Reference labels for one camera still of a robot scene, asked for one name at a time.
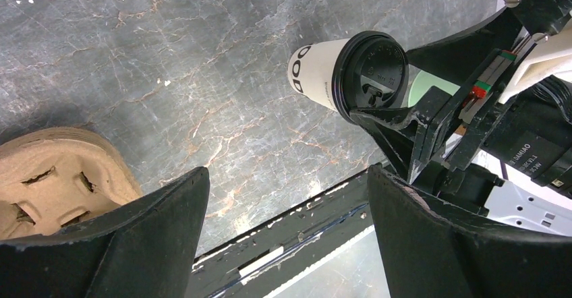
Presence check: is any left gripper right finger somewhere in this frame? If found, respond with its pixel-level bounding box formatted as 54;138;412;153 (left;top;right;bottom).
367;165;571;297

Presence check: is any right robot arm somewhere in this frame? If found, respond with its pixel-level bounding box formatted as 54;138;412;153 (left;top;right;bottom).
349;9;571;235

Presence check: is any green cup holder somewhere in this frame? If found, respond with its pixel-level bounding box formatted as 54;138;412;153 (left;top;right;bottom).
407;71;459;107

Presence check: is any brown cardboard cup carrier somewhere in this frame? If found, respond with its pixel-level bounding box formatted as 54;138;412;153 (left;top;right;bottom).
1;127;144;240

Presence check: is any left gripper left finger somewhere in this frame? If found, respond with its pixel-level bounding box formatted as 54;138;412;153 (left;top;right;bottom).
1;167;210;297

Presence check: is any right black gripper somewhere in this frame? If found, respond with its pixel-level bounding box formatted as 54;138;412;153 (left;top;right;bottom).
349;9;532;180

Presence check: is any black coffee lid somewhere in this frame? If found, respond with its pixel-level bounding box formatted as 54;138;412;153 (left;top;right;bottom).
330;30;409;124

